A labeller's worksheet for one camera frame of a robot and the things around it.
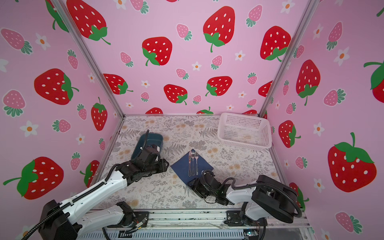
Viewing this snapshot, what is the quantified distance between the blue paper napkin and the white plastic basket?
0.63 feet

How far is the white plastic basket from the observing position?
1.01 meters

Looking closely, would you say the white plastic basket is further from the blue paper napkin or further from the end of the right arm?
the end of the right arm

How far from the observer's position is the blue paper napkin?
0.90 meters
